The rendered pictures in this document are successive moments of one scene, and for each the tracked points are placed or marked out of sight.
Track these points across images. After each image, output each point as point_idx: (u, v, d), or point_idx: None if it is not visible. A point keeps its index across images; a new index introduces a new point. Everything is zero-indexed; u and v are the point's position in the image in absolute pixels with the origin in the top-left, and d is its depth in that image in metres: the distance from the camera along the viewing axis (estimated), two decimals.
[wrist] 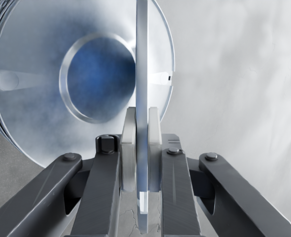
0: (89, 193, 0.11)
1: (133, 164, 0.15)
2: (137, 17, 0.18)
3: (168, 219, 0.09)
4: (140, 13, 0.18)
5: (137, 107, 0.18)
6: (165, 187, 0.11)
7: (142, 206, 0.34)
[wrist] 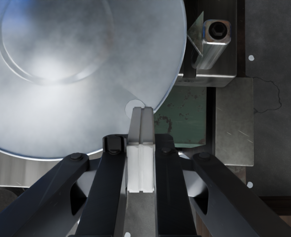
0: (94, 193, 0.11)
1: (140, 164, 0.15)
2: (184, 45, 0.32)
3: (163, 220, 0.09)
4: (185, 47, 0.31)
5: None
6: (159, 187, 0.11)
7: None
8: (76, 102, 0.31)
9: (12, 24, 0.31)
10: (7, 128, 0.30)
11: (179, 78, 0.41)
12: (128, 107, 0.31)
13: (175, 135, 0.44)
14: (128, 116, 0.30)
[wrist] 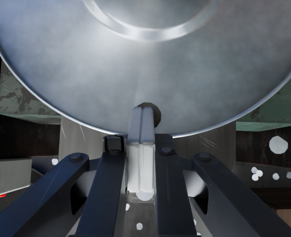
0: (94, 193, 0.11)
1: (140, 164, 0.15)
2: None
3: (163, 220, 0.09)
4: None
5: None
6: (159, 187, 0.11)
7: (64, 97, 0.23)
8: None
9: (189, 2, 0.23)
10: None
11: None
12: None
13: (266, 113, 0.36)
14: None
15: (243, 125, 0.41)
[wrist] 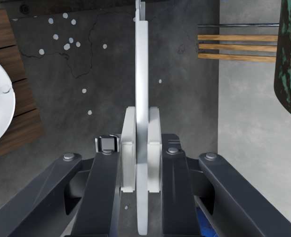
0: (89, 193, 0.11)
1: (133, 164, 0.15)
2: None
3: (168, 219, 0.09)
4: None
5: None
6: (165, 187, 0.11)
7: (139, 196, 0.22)
8: None
9: None
10: None
11: None
12: None
13: None
14: None
15: None
